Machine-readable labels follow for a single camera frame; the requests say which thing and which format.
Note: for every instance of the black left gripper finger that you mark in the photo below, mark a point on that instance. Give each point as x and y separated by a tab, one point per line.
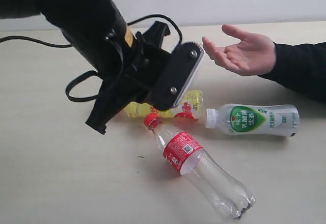
174	80
111	99

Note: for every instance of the open bare human hand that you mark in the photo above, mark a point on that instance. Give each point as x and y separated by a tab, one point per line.
254	54

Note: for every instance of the clear cola bottle red label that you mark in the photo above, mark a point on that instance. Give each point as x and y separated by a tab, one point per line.
228	197

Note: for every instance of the yellow label bottle red cap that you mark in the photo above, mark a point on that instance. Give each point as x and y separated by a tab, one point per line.
190	107

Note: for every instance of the white bottle green label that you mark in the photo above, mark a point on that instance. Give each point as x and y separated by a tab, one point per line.
239	119

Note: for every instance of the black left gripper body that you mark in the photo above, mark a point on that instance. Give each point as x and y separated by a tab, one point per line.
97	30

